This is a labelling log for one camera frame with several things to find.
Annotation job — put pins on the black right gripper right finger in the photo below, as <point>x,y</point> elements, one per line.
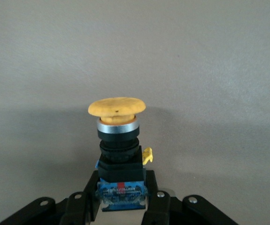
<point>163,211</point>

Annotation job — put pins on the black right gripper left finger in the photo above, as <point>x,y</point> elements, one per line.
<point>78,211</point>

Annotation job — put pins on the brown table mat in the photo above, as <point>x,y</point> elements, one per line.
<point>134,47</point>

